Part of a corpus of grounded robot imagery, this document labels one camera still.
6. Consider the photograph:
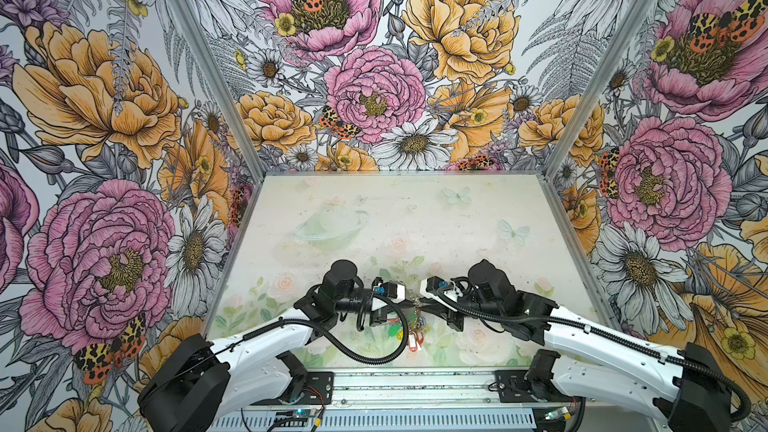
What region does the green circuit board left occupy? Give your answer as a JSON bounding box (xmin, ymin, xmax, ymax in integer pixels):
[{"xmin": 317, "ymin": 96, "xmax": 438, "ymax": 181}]
[{"xmin": 275, "ymin": 407, "xmax": 321, "ymax": 427}]

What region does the left aluminium corner post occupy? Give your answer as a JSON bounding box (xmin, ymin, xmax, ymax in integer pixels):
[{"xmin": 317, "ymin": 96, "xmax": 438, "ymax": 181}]
[{"xmin": 167, "ymin": 0, "xmax": 266, "ymax": 185}]

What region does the right aluminium corner post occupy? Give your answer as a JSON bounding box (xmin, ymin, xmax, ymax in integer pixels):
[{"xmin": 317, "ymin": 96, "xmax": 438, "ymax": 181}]
[{"xmin": 543, "ymin": 0, "xmax": 657, "ymax": 181}]

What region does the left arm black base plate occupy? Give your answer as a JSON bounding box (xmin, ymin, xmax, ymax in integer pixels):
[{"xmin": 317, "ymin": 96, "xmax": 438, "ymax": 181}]
[{"xmin": 277, "ymin": 371, "xmax": 335, "ymax": 405}]

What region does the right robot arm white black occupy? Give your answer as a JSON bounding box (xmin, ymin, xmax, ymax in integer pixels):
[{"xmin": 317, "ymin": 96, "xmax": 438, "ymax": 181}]
[{"xmin": 420, "ymin": 260, "xmax": 752, "ymax": 431}]

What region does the bunch of coloured key tags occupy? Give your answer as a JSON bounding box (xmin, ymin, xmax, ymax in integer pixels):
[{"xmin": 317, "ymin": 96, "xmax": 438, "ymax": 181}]
[{"xmin": 388, "ymin": 320, "xmax": 429, "ymax": 353}]

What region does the green circuit board right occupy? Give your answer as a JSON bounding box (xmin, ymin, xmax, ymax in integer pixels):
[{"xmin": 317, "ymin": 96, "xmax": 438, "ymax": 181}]
[{"xmin": 543, "ymin": 406, "xmax": 571, "ymax": 421}]

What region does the aluminium front rail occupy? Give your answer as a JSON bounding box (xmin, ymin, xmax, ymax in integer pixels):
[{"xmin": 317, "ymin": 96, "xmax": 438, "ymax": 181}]
[{"xmin": 211, "ymin": 368, "xmax": 663, "ymax": 431}]

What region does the left black corrugated cable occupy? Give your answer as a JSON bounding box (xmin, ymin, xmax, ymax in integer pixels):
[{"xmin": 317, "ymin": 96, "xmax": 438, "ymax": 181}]
[{"xmin": 227, "ymin": 290, "xmax": 410, "ymax": 366}]

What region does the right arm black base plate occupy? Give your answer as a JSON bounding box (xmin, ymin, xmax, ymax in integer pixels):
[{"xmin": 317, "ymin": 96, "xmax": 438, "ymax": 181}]
[{"xmin": 487, "ymin": 369, "xmax": 574, "ymax": 403}]

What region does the aluminium corner post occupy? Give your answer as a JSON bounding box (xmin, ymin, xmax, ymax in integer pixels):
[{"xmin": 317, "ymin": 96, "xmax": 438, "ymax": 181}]
[
  {"xmin": 167, "ymin": 0, "xmax": 266, "ymax": 185},
  {"xmin": 543, "ymin": 0, "xmax": 657, "ymax": 181}
]

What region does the green circuit board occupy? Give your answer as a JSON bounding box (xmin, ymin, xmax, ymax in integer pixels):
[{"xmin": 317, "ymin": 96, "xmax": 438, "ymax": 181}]
[
  {"xmin": 543, "ymin": 406, "xmax": 571, "ymax": 421},
  {"xmin": 275, "ymin": 407, "xmax": 321, "ymax": 427}
]

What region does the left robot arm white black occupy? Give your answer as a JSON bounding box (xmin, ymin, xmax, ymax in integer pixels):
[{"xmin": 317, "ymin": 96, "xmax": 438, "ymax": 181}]
[{"xmin": 137, "ymin": 260, "xmax": 409, "ymax": 431}]

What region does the metal key organizer plate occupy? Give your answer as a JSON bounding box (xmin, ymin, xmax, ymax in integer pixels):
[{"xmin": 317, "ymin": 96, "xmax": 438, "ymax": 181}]
[{"xmin": 404, "ymin": 293, "xmax": 429, "ymax": 327}]

